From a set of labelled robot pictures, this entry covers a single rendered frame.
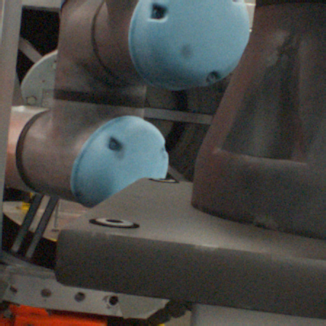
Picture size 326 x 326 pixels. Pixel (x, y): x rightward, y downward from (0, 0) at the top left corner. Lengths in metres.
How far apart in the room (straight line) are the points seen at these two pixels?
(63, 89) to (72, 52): 0.03
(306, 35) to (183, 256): 0.11
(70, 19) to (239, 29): 0.18
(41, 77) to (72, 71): 0.31
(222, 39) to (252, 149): 0.22
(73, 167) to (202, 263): 0.41
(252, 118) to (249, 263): 0.09
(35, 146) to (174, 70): 0.21
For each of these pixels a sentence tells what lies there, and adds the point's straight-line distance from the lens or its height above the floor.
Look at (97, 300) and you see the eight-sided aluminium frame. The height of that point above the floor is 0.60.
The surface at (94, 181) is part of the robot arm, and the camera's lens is 0.66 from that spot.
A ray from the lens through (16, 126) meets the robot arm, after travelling 0.74.
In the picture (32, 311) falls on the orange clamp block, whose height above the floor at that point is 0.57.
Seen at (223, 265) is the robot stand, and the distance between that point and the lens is 0.27.
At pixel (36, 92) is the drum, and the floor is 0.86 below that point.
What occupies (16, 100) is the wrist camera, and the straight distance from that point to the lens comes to 0.82.
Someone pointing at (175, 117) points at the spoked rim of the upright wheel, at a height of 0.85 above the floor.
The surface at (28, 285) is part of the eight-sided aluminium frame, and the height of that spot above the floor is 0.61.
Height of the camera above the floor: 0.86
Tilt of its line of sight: 4 degrees down
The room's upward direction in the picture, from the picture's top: 6 degrees clockwise
